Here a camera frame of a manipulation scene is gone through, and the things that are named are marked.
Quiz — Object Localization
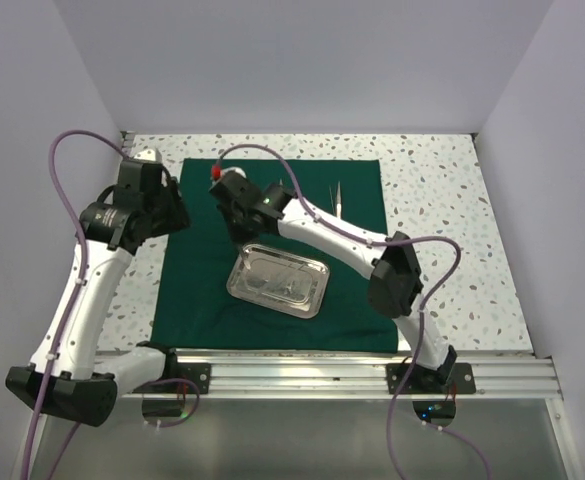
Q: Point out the steel instrument tray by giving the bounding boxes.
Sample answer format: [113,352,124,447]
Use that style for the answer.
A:
[226,243,330,320]

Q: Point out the green surgical cloth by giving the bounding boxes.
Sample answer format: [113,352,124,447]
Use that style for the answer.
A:
[150,158,401,354]

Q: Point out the steel forceps tweezers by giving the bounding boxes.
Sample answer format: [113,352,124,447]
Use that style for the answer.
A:
[328,182,343,219]

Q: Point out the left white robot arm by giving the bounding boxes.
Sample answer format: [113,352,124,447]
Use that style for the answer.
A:
[5,158,190,427]

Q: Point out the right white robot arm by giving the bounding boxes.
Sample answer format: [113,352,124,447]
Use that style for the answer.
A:
[210,167,457,393]

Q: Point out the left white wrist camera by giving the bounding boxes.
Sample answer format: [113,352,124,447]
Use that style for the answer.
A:
[132,148,163,164]

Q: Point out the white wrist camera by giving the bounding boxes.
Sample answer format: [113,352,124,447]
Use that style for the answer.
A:
[132,148,163,164]
[211,164,247,182]

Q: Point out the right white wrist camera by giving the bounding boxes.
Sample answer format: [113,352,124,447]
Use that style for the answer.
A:
[211,164,247,182]

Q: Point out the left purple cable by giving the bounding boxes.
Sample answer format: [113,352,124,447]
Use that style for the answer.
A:
[21,129,201,480]

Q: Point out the aluminium mounting rail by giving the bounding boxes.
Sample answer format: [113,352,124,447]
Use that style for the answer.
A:
[36,352,563,401]

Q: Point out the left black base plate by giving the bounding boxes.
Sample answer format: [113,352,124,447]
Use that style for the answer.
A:
[134,362,212,395]

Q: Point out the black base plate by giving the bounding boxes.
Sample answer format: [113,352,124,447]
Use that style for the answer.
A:
[385,348,477,395]
[134,362,212,395]

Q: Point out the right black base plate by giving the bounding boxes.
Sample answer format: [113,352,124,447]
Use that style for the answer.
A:
[385,348,477,395]

